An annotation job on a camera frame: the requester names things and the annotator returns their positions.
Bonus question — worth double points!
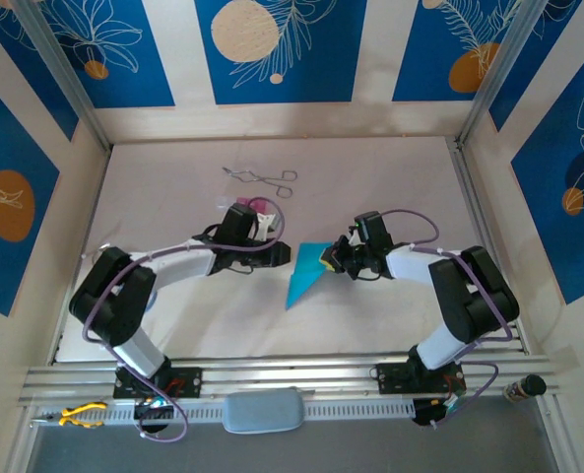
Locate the yellow handled pliers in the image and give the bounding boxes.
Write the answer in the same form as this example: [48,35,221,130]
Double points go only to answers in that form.
[31,401,109,429]

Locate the black left wiring connector block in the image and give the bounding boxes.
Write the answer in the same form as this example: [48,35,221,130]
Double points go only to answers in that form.
[133,397,177,435]

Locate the pink and clear pill box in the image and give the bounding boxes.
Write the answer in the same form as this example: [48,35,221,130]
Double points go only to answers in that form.
[216,195,253,212]

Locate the grey zipped pouch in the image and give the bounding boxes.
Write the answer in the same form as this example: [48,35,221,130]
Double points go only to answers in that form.
[222,387,306,435]

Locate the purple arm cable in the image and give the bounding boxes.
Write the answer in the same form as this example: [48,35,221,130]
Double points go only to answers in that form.
[82,196,288,442]
[379,209,514,430]

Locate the small bottle with black cap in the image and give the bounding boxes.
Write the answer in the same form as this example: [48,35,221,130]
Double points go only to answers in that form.
[503,373,548,403]

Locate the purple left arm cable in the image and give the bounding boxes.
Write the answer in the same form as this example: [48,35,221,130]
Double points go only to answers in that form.
[82,196,288,442]

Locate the blue paper sheet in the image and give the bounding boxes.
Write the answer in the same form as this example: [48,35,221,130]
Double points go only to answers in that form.
[285,241,340,310]

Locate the black wiring connector block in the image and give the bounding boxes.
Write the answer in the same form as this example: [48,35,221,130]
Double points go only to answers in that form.
[133,397,177,435]
[412,393,470,429]

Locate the aluminium frame post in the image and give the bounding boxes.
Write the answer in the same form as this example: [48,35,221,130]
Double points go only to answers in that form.
[457,0,557,149]
[13,0,113,152]

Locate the slotted grey cable tray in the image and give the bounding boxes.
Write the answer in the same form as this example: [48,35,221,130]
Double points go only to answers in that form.
[30,398,417,429]

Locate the aluminium table side rail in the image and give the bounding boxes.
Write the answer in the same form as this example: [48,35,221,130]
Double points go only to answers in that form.
[447,137,529,354]

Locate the aluminium rail frame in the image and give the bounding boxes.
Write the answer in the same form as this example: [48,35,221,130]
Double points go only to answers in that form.
[18,350,561,409]

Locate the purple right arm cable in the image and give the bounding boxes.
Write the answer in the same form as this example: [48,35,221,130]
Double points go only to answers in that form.
[379,209,514,430]

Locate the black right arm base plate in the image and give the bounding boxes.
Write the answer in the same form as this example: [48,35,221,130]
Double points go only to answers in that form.
[377,363,466,395]

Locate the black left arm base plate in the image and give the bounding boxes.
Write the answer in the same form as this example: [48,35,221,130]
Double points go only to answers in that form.
[112,367,204,400]

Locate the black right wiring connector block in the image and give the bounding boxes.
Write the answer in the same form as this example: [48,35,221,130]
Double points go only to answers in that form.
[412,393,470,429]

